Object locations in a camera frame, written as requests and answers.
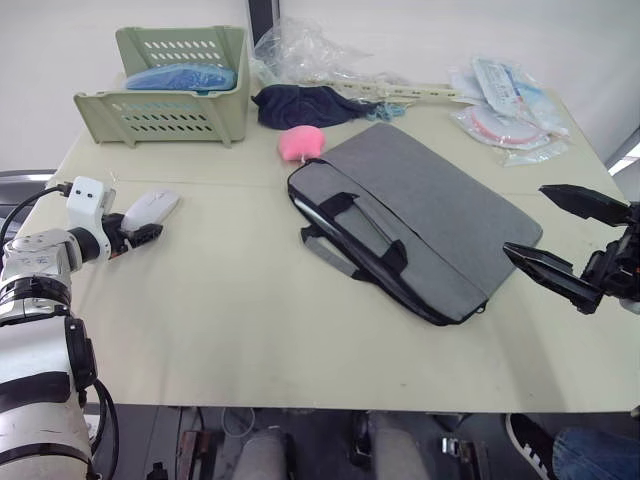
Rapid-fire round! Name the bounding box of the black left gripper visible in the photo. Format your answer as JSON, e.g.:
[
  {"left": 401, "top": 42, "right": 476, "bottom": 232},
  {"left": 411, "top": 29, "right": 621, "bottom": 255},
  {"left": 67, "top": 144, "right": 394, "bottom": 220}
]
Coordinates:
[{"left": 101, "top": 213, "right": 165, "bottom": 259}]

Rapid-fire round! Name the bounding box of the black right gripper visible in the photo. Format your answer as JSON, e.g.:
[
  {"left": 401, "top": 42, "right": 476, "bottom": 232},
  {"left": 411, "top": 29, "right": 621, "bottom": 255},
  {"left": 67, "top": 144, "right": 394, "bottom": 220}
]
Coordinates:
[{"left": 502, "top": 183, "right": 640, "bottom": 316}]

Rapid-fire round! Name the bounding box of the white computer mouse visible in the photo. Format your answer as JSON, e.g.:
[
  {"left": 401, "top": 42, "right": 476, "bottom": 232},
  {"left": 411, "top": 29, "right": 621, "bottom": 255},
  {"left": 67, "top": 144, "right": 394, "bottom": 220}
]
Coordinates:
[{"left": 121, "top": 191, "right": 183, "bottom": 234}]

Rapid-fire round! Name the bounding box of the grey laptop bag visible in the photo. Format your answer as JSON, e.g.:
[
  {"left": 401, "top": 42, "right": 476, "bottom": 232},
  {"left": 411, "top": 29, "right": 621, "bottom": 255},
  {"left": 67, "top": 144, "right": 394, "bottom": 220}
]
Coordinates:
[{"left": 286, "top": 122, "right": 545, "bottom": 328}]

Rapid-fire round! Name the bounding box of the silver laptop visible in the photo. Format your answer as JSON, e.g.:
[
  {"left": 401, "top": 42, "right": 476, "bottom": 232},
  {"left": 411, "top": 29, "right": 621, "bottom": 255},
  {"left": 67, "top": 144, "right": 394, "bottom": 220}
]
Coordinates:
[{"left": 291, "top": 196, "right": 351, "bottom": 242}]

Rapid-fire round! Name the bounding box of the clear crumpled plastic bag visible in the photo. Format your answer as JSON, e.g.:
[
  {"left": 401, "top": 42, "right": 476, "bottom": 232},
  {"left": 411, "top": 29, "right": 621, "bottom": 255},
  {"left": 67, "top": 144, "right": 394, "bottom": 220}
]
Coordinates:
[{"left": 251, "top": 16, "right": 406, "bottom": 87}]

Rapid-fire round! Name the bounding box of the clear small plastic packet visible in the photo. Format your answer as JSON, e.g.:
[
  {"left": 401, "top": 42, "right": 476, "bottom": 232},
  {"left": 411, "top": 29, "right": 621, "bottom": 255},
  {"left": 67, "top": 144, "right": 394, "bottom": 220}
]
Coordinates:
[{"left": 498, "top": 138, "right": 572, "bottom": 167}]

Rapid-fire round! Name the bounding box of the green slotted plastic basket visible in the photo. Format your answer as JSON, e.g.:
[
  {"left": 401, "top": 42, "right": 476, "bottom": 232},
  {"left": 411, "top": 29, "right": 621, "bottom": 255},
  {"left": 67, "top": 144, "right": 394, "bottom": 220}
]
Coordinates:
[{"left": 73, "top": 25, "right": 252, "bottom": 149}]

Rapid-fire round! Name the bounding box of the blue crumpled plastic cover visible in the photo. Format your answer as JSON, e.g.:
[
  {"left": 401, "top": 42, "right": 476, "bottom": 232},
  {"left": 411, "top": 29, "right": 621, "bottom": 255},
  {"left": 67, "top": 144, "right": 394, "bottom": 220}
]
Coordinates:
[{"left": 124, "top": 62, "right": 239, "bottom": 95}]

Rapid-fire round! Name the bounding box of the white blue sealed packet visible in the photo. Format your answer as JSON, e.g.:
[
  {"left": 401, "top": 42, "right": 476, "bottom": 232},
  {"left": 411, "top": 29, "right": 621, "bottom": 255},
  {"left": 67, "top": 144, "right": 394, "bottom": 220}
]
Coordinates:
[{"left": 446, "top": 55, "right": 570, "bottom": 137}]

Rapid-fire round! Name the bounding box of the pink soft sponge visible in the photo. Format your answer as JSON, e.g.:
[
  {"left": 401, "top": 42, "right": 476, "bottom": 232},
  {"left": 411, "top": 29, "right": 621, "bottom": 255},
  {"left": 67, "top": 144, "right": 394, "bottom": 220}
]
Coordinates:
[{"left": 277, "top": 125, "right": 328, "bottom": 163}]

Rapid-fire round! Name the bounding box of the dark navy cloth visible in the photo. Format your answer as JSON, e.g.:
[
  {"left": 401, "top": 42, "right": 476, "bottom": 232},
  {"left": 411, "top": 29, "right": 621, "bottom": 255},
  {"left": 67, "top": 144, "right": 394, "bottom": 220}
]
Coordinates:
[{"left": 251, "top": 84, "right": 372, "bottom": 130}]

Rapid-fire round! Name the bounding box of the black white sneaker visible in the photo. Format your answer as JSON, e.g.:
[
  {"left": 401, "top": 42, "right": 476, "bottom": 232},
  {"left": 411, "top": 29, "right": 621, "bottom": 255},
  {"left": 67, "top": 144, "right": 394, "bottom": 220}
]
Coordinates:
[{"left": 504, "top": 412, "right": 557, "bottom": 480}]

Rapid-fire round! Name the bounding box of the blue jeans leg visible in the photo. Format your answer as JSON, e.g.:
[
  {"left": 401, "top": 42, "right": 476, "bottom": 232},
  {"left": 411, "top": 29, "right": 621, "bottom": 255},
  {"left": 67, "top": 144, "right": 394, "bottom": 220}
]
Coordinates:
[{"left": 551, "top": 425, "right": 640, "bottom": 480}]

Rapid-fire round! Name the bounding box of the teal yarn bundle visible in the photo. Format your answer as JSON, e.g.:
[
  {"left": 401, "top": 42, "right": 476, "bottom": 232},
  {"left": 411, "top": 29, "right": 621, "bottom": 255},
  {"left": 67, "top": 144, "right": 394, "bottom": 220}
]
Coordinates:
[{"left": 366, "top": 99, "right": 407, "bottom": 122}]

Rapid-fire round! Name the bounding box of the beige perforated plastic strip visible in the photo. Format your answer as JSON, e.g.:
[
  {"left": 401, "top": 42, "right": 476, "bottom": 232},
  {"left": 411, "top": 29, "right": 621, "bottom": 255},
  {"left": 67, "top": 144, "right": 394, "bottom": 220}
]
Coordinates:
[{"left": 298, "top": 74, "right": 459, "bottom": 102}]

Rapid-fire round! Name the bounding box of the grey rounded cylinder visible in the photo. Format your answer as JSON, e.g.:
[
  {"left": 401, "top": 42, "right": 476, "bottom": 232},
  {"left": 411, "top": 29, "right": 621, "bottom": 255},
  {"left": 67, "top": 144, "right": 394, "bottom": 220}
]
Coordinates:
[
  {"left": 233, "top": 427, "right": 297, "bottom": 480},
  {"left": 366, "top": 411, "right": 437, "bottom": 480}
]

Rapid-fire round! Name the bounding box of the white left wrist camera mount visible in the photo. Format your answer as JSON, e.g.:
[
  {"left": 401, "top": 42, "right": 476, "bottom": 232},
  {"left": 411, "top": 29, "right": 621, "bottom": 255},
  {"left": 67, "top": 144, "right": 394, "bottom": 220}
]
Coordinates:
[{"left": 65, "top": 175, "right": 118, "bottom": 261}]

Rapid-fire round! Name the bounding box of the dark grey curved rail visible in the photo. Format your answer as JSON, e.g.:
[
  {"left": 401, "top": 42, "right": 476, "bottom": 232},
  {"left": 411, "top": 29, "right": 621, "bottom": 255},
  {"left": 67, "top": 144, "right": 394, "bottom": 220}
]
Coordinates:
[{"left": 0, "top": 169, "right": 57, "bottom": 190}]

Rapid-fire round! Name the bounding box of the pink ring sealed packet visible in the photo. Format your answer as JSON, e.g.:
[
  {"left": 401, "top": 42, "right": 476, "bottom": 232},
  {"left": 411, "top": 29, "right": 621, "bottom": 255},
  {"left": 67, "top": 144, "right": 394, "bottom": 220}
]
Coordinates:
[{"left": 449, "top": 103, "right": 552, "bottom": 150}]

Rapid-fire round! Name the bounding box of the dark vertical post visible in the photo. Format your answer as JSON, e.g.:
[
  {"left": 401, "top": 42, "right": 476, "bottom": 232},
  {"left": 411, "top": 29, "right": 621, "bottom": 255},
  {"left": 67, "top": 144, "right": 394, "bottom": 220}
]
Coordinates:
[{"left": 247, "top": 0, "right": 282, "bottom": 47}]

